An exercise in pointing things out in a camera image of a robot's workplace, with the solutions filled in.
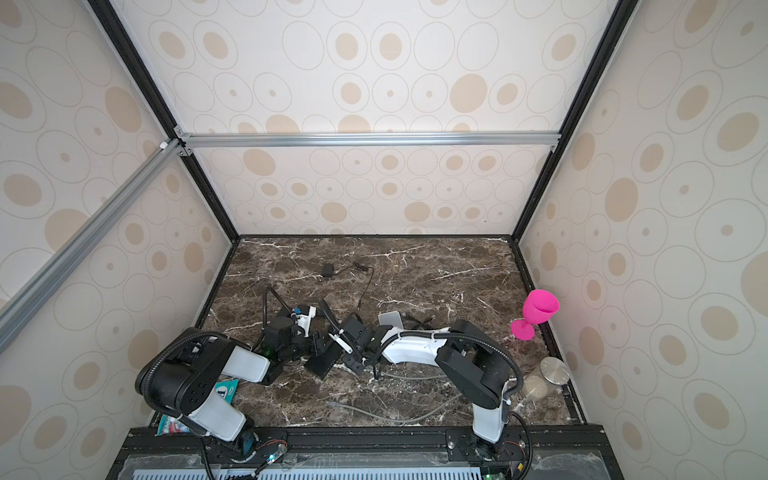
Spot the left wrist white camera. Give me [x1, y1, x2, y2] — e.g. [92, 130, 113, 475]
[292, 305, 317, 337]

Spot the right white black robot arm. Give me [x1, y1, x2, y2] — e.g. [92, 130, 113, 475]
[331, 316, 524, 443]

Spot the black front rail base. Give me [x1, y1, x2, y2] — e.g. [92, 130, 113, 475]
[107, 425, 623, 479]

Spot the left diagonal aluminium frame bar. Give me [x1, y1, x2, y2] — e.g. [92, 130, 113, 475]
[1, 139, 182, 350]

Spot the horizontal aluminium frame bar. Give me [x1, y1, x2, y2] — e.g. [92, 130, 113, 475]
[174, 131, 561, 152]

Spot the colourful snack packet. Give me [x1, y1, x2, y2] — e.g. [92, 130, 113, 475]
[156, 379, 239, 435]

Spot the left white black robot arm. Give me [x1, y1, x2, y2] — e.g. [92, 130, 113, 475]
[135, 302, 317, 451]

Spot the white rectangular device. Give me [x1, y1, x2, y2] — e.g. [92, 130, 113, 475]
[378, 311, 404, 329]

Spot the silver round metal lid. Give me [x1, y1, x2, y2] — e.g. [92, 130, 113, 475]
[522, 356, 572, 402]

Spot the small black adapter with cable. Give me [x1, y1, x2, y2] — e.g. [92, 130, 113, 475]
[321, 261, 375, 308]

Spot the pink plastic goblet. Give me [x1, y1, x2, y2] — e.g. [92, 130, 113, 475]
[510, 289, 560, 341]

